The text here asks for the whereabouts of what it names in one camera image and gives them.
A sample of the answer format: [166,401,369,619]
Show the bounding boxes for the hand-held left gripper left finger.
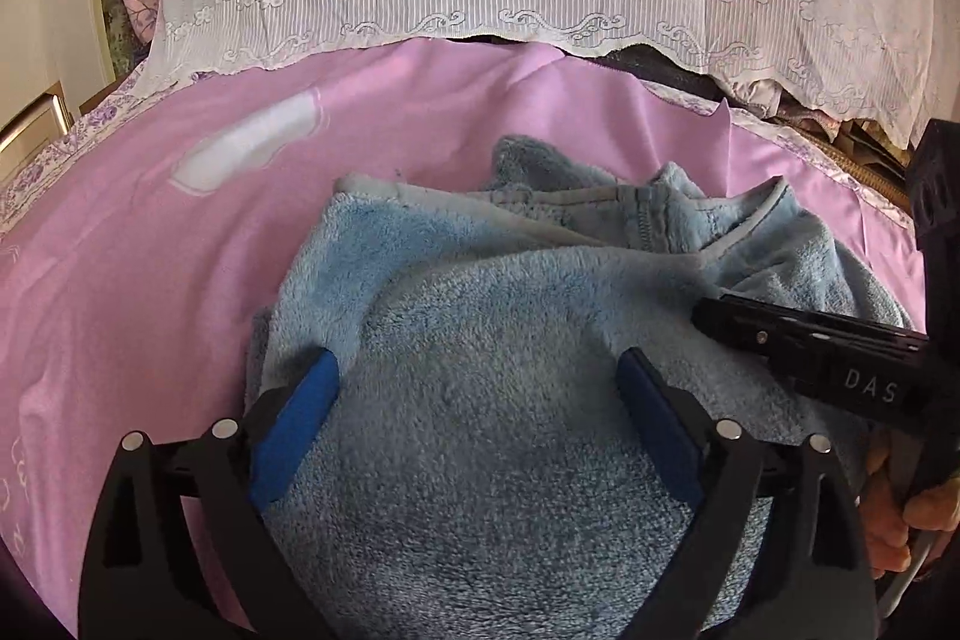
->
[79,347,342,640]

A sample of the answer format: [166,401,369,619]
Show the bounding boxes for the person's right hand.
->
[859,437,960,581]

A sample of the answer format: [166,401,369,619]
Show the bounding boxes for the wooden headboard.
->
[0,81,76,161]

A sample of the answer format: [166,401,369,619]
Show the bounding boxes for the blue fleece jacket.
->
[247,136,931,640]

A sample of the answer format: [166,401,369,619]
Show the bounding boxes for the pink printed blanket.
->
[0,40,927,640]

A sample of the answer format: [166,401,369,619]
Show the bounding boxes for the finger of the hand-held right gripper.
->
[690,293,931,380]

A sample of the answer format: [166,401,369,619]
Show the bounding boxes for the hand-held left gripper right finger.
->
[616,346,878,640]

